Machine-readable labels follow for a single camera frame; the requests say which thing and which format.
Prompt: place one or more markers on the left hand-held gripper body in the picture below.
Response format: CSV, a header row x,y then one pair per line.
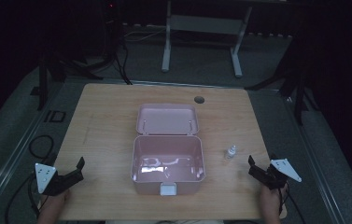
x,y
50,183

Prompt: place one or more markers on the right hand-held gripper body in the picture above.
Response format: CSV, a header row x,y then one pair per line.
x,y
277,175

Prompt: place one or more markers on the person's left hand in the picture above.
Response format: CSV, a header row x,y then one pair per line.
x,y
59,200

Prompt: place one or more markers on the person's right hand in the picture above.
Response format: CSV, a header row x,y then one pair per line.
x,y
270,199

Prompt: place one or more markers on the small white dropper bottle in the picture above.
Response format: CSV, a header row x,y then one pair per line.
x,y
230,152

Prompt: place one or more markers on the open pink plastic box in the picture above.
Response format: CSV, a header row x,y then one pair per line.
x,y
167,149

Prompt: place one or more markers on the black tripod stand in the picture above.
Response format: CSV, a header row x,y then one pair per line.
x,y
58,74
292,84

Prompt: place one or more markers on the person's light clothing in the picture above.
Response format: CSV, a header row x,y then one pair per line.
x,y
164,222

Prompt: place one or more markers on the dark stand with red light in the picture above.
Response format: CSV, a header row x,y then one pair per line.
x,y
110,31

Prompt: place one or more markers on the white metal desk frame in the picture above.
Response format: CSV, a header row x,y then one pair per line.
x,y
204,26

